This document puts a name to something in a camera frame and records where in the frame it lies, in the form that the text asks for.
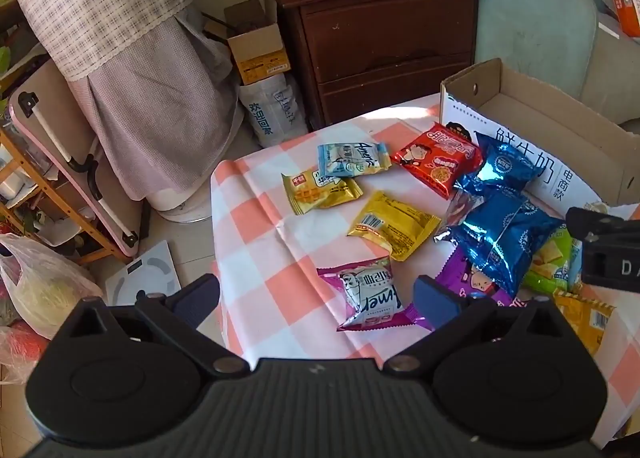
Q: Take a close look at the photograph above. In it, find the dark wooden nightstand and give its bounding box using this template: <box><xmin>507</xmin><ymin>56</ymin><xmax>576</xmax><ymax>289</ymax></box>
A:
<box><xmin>262</xmin><ymin>0</ymin><xmax>488</xmax><ymax>131</ymax></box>

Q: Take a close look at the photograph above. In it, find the white printed sack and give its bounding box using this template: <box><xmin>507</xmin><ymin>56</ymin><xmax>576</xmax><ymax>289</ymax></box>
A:
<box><xmin>237</xmin><ymin>72</ymin><xmax>309</xmax><ymax>149</ymax></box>

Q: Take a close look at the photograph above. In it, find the blue foil snack packet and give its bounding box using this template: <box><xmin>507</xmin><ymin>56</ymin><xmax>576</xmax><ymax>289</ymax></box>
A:
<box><xmin>434</xmin><ymin>188</ymin><xmax>567</xmax><ymax>299</ymax></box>
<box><xmin>454</xmin><ymin>132</ymin><xmax>551</xmax><ymax>200</ymax></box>

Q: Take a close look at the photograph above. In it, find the orange yellow snack packet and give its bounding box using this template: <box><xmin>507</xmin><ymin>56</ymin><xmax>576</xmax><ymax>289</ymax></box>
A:
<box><xmin>552</xmin><ymin>288</ymin><xmax>617</xmax><ymax>355</ymax></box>

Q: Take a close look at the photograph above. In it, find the yellow snack packet with barcode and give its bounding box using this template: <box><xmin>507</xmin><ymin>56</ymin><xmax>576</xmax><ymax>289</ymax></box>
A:
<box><xmin>346</xmin><ymin>191</ymin><xmax>442</xmax><ymax>262</ymax></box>

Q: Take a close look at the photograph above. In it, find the red plastic bag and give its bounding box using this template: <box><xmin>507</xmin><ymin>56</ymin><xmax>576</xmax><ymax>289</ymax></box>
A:
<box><xmin>0</xmin><ymin>322</ymin><xmax>52</xmax><ymax>385</ymax></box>

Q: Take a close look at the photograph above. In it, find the light blue snack packet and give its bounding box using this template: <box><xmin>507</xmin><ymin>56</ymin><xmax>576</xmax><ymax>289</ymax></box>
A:
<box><xmin>317</xmin><ymin>141</ymin><xmax>392</xmax><ymax>179</ymax></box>

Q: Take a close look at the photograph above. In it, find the white bathroom scale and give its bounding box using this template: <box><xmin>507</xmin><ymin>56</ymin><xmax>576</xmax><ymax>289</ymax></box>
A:
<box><xmin>104</xmin><ymin>239</ymin><xmax>182</xmax><ymax>310</ymax></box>

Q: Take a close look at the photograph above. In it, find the wooden shelf rack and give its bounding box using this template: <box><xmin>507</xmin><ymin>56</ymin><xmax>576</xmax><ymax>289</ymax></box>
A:
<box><xmin>0</xmin><ymin>128</ymin><xmax>132</xmax><ymax>266</ymax></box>

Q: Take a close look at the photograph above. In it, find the clear plastic bag with vegetables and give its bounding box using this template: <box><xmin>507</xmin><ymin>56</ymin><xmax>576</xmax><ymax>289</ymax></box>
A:
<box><xmin>0</xmin><ymin>233</ymin><xmax>104</xmax><ymax>340</ymax></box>

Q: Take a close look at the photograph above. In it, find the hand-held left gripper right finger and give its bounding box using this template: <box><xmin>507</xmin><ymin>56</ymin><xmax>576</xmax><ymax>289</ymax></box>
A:
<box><xmin>382</xmin><ymin>275</ymin><xmax>563</xmax><ymax>375</ymax></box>

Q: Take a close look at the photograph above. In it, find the small cardboard box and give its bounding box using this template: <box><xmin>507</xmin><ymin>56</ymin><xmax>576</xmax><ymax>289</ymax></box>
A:
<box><xmin>202</xmin><ymin>0</ymin><xmax>292</xmax><ymax>86</ymax></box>

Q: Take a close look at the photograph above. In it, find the grey green sofa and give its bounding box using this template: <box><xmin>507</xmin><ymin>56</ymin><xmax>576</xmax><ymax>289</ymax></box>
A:
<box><xmin>472</xmin><ymin>0</ymin><xmax>640</xmax><ymax>125</ymax></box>

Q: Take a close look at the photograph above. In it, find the white fan base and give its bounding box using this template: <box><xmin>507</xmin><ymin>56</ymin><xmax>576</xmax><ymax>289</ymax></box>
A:
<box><xmin>149</xmin><ymin>187</ymin><xmax>214</xmax><ymax>225</ymax></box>

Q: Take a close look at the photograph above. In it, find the pink and white snack packet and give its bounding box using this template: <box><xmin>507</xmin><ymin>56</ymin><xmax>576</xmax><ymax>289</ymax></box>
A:
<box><xmin>317</xmin><ymin>255</ymin><xmax>437</xmax><ymax>334</ymax></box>

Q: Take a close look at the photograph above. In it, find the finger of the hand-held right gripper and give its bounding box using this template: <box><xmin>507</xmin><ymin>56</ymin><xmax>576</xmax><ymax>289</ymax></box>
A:
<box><xmin>566</xmin><ymin>207</ymin><xmax>627</xmax><ymax>242</ymax></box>

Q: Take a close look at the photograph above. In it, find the purple snack packet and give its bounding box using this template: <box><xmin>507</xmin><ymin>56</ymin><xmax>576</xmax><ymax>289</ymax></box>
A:
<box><xmin>435</xmin><ymin>247</ymin><xmax>517</xmax><ymax>308</ymax></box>

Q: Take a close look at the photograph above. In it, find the green snack packet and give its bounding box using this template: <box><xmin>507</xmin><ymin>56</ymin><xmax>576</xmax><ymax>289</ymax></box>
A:
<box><xmin>522</xmin><ymin>227</ymin><xmax>574</xmax><ymax>295</ymax></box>

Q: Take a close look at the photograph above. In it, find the yellow snack packet red logo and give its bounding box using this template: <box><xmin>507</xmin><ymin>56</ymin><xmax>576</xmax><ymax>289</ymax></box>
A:
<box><xmin>281</xmin><ymin>171</ymin><xmax>364</xmax><ymax>216</ymax></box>

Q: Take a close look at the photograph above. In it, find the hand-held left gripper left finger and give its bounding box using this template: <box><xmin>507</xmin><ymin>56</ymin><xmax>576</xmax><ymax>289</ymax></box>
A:
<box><xmin>65</xmin><ymin>274</ymin><xmax>251</xmax><ymax>375</ymax></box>

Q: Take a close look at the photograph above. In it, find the pink folding table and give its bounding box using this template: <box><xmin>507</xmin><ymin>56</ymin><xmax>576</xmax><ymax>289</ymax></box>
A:
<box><xmin>9</xmin><ymin>58</ymin><xmax>147</xmax><ymax>260</ymax></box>

